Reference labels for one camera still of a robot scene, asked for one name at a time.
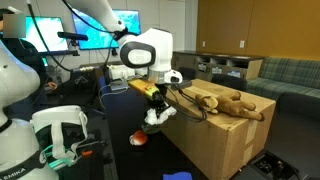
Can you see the green plaid sofa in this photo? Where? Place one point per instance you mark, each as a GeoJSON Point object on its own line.
{"type": "Point", "coordinates": [286, 83]}

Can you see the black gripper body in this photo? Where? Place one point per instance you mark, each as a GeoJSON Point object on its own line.
{"type": "Point", "coordinates": [160, 98]}

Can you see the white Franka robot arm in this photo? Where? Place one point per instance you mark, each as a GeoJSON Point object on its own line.
{"type": "Point", "coordinates": [146, 53]}

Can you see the black camera bar on stand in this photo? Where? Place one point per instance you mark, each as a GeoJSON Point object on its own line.
{"type": "Point", "coordinates": [71, 36]}

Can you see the silver mini computer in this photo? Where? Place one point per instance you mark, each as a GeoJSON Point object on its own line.
{"type": "Point", "coordinates": [120, 85]}

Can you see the large cardboard box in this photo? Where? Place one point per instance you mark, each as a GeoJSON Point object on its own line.
{"type": "Point", "coordinates": [220, 143]}

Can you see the blue cloth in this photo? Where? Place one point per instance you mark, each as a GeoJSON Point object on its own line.
{"type": "Point", "coordinates": [176, 176]}

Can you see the white wall outlet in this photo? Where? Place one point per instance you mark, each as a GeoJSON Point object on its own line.
{"type": "Point", "coordinates": [242, 44]}

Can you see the black office chair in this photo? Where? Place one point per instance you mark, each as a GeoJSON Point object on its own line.
{"type": "Point", "coordinates": [78, 86]}

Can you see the black power strip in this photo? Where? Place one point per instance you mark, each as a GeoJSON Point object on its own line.
{"type": "Point", "coordinates": [273, 165]}

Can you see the brown plush dog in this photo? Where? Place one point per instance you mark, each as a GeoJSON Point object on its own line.
{"type": "Point", "coordinates": [233, 106]}

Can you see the seated person dark clothes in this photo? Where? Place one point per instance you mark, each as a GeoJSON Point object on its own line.
{"type": "Point", "coordinates": [26, 56]}

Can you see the wooden sideboard cabinet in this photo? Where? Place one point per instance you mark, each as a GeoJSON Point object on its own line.
{"type": "Point", "coordinates": [233, 65]}

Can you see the white cloth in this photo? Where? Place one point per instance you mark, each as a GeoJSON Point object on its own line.
{"type": "Point", "coordinates": [153, 118]}

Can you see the large wall monitor blue screen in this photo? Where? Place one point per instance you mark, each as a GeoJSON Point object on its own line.
{"type": "Point", "coordinates": [100, 36]}

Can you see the white VR headset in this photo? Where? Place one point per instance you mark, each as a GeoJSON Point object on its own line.
{"type": "Point", "coordinates": [60, 133]}

